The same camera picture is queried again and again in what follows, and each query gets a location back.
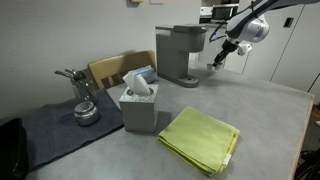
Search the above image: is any wooden chair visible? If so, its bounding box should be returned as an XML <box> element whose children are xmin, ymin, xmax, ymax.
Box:
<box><xmin>88</xmin><ymin>50</ymin><xmax>156</xmax><ymax>89</ymax></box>

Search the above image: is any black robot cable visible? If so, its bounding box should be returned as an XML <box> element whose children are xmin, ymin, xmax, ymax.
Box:
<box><xmin>208</xmin><ymin>19</ymin><xmax>231</xmax><ymax>44</ymax></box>

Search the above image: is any beige wall thermostat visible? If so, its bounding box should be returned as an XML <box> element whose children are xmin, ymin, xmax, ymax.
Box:
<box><xmin>130</xmin><ymin>0</ymin><xmax>144</xmax><ymax>3</ymax></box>

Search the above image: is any white wall switch plate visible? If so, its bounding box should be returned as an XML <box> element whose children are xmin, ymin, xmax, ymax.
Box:
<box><xmin>149</xmin><ymin>0</ymin><xmax>164</xmax><ymax>5</ymax></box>

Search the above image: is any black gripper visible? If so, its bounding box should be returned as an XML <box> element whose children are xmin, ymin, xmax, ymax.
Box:
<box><xmin>214</xmin><ymin>40</ymin><xmax>238</xmax><ymax>64</ymax></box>

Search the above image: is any grey tissue box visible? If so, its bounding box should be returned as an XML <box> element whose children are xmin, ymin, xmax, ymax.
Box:
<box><xmin>119</xmin><ymin>72</ymin><xmax>158</xmax><ymax>133</ymax></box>

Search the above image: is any white coffee pod cup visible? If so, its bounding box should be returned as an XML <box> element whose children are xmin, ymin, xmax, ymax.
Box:
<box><xmin>215</xmin><ymin>63</ymin><xmax>223</xmax><ymax>70</ymax></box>
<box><xmin>206</xmin><ymin>64</ymin><xmax>213</xmax><ymax>72</ymax></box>

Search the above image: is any black microwave oven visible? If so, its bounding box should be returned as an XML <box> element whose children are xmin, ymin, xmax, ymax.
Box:
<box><xmin>211</xmin><ymin>4</ymin><xmax>238</xmax><ymax>20</ymax></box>

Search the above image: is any grey pod coffee maker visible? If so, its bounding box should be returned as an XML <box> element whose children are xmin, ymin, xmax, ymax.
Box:
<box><xmin>155</xmin><ymin>25</ymin><xmax>206</xmax><ymax>88</ymax></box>

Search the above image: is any dark blue table mat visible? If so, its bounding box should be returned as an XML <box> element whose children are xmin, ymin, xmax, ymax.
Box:
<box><xmin>22</xmin><ymin>90</ymin><xmax>124</xmax><ymax>171</ymax></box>

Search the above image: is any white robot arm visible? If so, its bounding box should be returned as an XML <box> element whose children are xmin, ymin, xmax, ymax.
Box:
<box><xmin>212</xmin><ymin>0</ymin><xmax>320</xmax><ymax>67</ymax></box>

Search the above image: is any folded yellow-green cloth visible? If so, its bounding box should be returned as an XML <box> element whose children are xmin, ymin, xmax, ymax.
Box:
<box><xmin>158</xmin><ymin>107</ymin><xmax>240</xmax><ymax>176</ymax></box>

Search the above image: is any round metal tin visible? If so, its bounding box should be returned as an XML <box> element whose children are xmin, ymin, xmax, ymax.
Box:
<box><xmin>74</xmin><ymin>101</ymin><xmax>100</xmax><ymax>126</ymax></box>

